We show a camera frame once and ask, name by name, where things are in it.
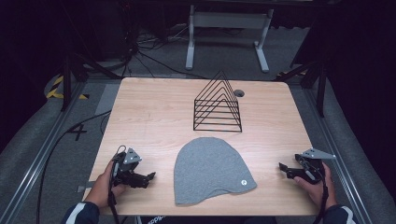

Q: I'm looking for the black wire triangular rack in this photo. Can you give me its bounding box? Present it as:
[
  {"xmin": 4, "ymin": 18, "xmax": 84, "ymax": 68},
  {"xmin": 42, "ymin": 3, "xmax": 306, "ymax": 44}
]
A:
[{"xmin": 192, "ymin": 70, "xmax": 244, "ymax": 133}]

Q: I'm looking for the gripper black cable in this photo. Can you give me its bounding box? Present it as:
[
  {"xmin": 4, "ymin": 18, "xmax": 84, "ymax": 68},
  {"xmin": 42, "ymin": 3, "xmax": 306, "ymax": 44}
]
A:
[
  {"xmin": 106, "ymin": 145, "xmax": 128, "ymax": 224},
  {"xmin": 312, "ymin": 169, "xmax": 331, "ymax": 224}
]

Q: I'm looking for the bundle of black floor cables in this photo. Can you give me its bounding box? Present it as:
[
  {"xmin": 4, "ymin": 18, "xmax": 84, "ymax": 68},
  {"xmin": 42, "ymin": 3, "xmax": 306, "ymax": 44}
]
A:
[{"xmin": 120, "ymin": 22, "xmax": 208, "ymax": 80}]

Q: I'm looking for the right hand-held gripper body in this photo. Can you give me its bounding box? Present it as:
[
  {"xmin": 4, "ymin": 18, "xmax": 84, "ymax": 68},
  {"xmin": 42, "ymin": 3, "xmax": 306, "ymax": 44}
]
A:
[{"xmin": 293, "ymin": 147, "xmax": 337, "ymax": 185}]

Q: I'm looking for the person's dark clothing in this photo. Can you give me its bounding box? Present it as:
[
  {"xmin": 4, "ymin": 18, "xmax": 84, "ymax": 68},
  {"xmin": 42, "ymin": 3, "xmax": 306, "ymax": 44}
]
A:
[{"xmin": 135, "ymin": 215, "xmax": 278, "ymax": 224}]

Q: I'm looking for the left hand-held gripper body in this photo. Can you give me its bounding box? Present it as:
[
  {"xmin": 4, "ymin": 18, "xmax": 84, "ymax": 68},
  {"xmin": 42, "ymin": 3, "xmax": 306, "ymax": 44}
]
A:
[{"xmin": 111, "ymin": 147, "xmax": 151, "ymax": 189}]

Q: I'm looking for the black tripod stand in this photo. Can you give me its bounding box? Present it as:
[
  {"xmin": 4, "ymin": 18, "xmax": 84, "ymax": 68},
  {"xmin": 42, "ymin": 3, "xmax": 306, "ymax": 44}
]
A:
[
  {"xmin": 60, "ymin": 50, "xmax": 123, "ymax": 113},
  {"xmin": 273, "ymin": 59, "xmax": 329, "ymax": 119}
]

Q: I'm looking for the white metal desk frame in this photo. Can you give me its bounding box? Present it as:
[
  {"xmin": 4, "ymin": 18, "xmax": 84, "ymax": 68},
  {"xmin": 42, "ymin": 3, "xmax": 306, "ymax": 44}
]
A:
[{"xmin": 185, "ymin": 4, "xmax": 276, "ymax": 75}]

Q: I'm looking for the person's right hand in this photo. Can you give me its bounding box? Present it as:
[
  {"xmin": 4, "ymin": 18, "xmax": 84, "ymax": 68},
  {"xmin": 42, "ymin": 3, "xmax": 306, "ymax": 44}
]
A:
[{"xmin": 293, "ymin": 161, "xmax": 339, "ymax": 210}]

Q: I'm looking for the black floor cable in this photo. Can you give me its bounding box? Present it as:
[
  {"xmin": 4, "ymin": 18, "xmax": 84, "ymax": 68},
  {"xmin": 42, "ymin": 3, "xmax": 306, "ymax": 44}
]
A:
[{"xmin": 35, "ymin": 109, "xmax": 112, "ymax": 224}]

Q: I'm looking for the aluminium floor rail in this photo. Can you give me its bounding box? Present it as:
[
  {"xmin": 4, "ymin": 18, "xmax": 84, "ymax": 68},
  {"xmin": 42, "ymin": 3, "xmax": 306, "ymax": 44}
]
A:
[
  {"xmin": 0, "ymin": 79, "xmax": 88, "ymax": 224},
  {"xmin": 302, "ymin": 87, "xmax": 376, "ymax": 224}
]

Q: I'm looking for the yellow black floor tape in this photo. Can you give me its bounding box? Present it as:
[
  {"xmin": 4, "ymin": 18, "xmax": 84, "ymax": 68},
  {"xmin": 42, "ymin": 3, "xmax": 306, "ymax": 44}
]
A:
[{"xmin": 45, "ymin": 74, "xmax": 91, "ymax": 101}]

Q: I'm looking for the grey beanie hat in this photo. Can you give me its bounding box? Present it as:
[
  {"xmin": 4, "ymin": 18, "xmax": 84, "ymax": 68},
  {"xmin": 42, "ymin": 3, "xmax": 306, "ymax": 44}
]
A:
[{"xmin": 173, "ymin": 136, "xmax": 258, "ymax": 206}]

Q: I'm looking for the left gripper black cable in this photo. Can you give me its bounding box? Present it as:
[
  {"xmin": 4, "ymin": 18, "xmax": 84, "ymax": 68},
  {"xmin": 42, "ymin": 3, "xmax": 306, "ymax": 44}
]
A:
[{"xmin": 106, "ymin": 145, "xmax": 128, "ymax": 224}]

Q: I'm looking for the person's left hand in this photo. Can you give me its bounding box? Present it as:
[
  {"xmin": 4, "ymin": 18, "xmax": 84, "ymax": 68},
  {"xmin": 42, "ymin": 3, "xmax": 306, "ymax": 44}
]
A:
[{"xmin": 84, "ymin": 160, "xmax": 127, "ymax": 209}]

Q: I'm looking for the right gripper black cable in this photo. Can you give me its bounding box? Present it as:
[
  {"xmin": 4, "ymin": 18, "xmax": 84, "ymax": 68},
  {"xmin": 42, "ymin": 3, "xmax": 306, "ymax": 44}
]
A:
[{"xmin": 312, "ymin": 169, "xmax": 331, "ymax": 224}]

